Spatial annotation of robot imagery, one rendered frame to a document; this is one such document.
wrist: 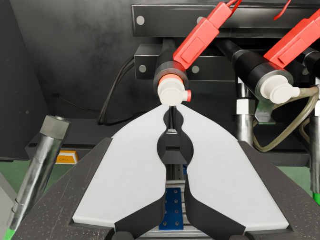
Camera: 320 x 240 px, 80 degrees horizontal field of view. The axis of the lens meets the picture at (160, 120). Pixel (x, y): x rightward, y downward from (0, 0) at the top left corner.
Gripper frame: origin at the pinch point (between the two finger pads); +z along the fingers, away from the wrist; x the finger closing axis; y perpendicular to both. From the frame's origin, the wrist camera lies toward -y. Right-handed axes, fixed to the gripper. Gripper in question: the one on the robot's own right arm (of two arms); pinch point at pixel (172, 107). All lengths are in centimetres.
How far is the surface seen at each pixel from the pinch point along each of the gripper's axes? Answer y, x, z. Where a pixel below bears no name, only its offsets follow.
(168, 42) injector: -0.9, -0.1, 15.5
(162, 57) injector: -1.2, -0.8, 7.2
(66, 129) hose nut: 3.7, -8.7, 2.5
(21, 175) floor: 144, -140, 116
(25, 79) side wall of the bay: 9.8, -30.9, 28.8
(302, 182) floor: 143, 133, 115
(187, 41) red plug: -2.9, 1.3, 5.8
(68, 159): 23.9, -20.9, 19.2
